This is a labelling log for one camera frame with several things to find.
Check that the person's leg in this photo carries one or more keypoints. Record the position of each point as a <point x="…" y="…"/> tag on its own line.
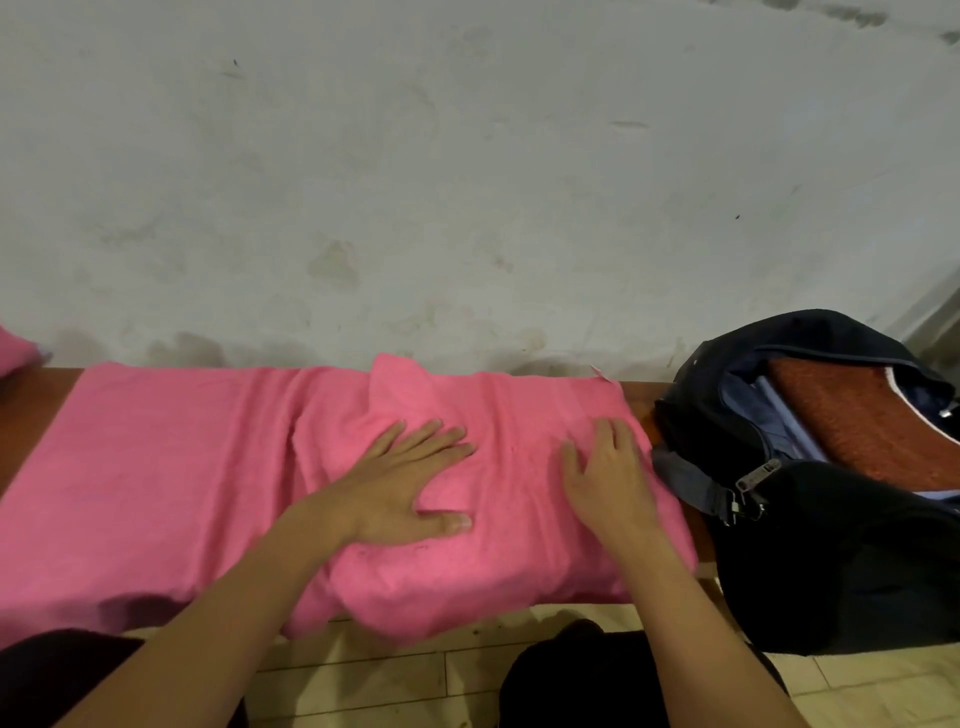
<point x="570" y="682"/>
<point x="52" y="675"/>

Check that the rust brown towel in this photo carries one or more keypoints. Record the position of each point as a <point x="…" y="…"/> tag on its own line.
<point x="862" y="420"/>

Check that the person's left hand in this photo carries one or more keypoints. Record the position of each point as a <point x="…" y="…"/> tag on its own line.
<point x="375" y="499"/>

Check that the person's left leg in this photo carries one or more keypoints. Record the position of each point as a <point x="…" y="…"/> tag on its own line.
<point x="52" y="675"/>

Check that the person's left middle finger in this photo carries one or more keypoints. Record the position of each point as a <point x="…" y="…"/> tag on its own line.
<point x="442" y="448"/>

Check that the person's left thumb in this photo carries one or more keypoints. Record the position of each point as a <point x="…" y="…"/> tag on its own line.
<point x="446" y="523"/>

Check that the large pink towel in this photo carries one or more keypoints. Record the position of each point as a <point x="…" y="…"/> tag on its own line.
<point x="172" y="480"/>

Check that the person's right middle finger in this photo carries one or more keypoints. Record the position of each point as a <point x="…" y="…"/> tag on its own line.
<point x="621" y="444"/>

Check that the dark navy bag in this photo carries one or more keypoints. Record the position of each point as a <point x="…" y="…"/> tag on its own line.
<point x="825" y="570"/>

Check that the person's right thumb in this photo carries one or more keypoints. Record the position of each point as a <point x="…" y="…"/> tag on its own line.
<point x="571" y="465"/>

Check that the person's right forearm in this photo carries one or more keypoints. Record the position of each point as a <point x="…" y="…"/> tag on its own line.
<point x="697" y="630"/>

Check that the person's left little finger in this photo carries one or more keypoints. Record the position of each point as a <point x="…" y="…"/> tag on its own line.
<point x="386" y="441"/>

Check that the person's right leg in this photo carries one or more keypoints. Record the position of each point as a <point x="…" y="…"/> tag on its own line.
<point x="570" y="682"/>

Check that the small pink cloth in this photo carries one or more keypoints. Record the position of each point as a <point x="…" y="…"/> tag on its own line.
<point x="15" y="352"/>

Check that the person's right hand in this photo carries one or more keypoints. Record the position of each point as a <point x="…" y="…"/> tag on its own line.
<point x="615" y="495"/>

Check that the person's left forearm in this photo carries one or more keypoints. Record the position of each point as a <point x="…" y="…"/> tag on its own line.
<point x="210" y="622"/>

